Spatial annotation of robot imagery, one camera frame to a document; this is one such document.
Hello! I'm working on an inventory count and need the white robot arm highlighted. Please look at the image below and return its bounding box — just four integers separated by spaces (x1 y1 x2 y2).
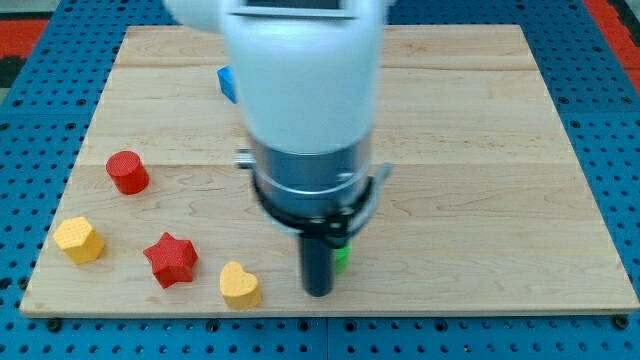
165 0 391 297

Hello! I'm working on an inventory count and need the blue block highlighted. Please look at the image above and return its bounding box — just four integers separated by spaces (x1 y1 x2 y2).
217 66 238 104

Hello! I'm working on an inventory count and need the green block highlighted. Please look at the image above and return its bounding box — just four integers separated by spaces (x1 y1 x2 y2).
334 244 351 275

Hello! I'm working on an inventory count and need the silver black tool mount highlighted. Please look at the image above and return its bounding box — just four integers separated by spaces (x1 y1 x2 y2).
235 136 392 249

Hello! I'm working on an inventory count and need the yellow hexagon block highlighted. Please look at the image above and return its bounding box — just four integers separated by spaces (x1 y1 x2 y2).
53 216 105 264

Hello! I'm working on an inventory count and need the yellow heart block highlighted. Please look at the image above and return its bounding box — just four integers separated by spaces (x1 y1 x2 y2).
219 261 262 310

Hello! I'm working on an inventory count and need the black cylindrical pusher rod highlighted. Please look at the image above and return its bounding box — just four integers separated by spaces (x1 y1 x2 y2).
299 236 335 297

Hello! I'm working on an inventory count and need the red cylinder block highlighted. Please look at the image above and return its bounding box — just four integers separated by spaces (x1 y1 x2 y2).
105 150 150 195

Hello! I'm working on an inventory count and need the wooden board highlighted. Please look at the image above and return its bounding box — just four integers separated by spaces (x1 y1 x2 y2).
20 25 639 318

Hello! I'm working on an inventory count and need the red star block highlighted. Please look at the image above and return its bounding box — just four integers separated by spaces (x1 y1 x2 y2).
143 232 198 289

